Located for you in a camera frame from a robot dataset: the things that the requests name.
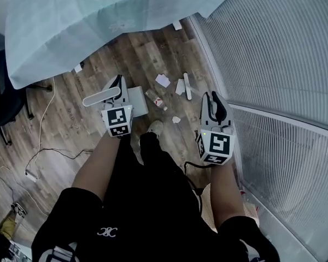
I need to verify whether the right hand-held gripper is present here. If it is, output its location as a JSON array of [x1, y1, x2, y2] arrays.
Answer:
[[196, 91, 236, 165]]

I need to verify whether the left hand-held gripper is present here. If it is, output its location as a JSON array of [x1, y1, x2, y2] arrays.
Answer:
[[101, 75, 134, 139]]

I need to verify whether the white dustpan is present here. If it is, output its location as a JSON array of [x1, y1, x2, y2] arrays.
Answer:
[[82, 85, 149, 118]]

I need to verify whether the white broom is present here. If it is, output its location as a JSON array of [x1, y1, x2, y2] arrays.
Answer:
[[183, 72, 209, 102]]

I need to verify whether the clear plastic bottle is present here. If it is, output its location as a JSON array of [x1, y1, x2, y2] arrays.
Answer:
[[144, 88, 168, 111]]

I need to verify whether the person's left forearm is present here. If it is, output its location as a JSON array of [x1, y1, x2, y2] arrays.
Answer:
[[71, 136, 121, 202]]

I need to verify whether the person's right forearm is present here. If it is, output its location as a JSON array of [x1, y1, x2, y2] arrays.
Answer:
[[209, 161, 246, 234]]

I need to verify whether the person's grey shoe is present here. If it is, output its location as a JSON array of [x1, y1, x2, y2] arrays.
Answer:
[[147, 120, 164, 139]]

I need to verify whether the pale blue floral tablecloth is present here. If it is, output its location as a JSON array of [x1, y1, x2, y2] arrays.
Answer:
[[4, 0, 237, 91]]

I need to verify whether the person's black clothing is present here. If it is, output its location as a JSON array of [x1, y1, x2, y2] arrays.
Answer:
[[31, 131, 281, 262]]

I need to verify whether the black office chair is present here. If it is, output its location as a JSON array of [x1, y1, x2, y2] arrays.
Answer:
[[0, 47, 36, 147]]

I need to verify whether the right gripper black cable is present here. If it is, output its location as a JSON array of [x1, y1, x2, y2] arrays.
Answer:
[[183, 161, 209, 197]]

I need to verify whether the black floor cable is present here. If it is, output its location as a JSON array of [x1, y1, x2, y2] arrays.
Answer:
[[25, 147, 94, 175]]

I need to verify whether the white floor cable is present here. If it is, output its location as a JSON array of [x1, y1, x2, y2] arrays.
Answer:
[[25, 76, 57, 175]]

